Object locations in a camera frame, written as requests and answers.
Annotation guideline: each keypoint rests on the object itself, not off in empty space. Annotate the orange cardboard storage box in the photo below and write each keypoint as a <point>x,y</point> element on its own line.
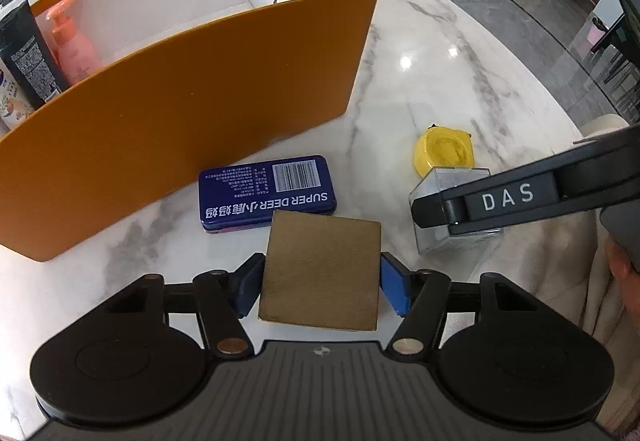
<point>184,85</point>

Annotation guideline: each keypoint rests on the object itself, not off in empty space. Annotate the person right hand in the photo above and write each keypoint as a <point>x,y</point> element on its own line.
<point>626,277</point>

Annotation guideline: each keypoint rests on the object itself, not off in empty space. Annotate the white Nivea cream tube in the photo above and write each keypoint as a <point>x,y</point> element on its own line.
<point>15,106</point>

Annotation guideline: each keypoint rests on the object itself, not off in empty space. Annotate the brown cardboard cube box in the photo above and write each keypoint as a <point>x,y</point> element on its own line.
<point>321,271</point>

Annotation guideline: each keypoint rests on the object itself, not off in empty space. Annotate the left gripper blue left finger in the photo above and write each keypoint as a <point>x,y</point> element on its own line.
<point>245,284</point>

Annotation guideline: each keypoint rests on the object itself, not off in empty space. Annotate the black shower gel tube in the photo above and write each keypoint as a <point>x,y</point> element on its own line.
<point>28,57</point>

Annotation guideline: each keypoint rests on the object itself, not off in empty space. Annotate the clear plastic box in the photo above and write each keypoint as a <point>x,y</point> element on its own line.
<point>432,217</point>

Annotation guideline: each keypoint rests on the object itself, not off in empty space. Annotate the yellow tape measure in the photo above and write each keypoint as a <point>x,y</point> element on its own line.
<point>443,147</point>

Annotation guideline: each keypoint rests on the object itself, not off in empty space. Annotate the pink pump lotion bottle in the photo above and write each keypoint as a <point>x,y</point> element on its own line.
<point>76,54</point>

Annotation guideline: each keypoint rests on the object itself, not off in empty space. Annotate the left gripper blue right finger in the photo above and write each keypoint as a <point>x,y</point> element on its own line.
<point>396,282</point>

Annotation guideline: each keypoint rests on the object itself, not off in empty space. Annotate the blue Super Deer tin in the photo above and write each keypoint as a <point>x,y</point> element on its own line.
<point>247,195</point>

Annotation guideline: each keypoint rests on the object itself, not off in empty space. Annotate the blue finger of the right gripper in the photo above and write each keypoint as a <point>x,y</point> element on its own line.
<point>478,208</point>

